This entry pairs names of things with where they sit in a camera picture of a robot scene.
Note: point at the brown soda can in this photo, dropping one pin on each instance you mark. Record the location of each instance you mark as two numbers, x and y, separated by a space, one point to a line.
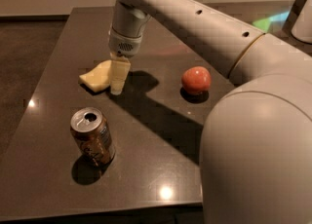
91 132

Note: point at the yellow sponge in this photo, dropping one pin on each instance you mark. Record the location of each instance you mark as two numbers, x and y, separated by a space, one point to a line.
97 79

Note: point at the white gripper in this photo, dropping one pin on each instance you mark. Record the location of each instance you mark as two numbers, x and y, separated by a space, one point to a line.
125 44

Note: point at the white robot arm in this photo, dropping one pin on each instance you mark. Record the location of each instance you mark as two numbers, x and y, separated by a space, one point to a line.
256 144

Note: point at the red apple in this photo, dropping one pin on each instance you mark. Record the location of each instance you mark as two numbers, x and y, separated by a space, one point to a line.
196 80

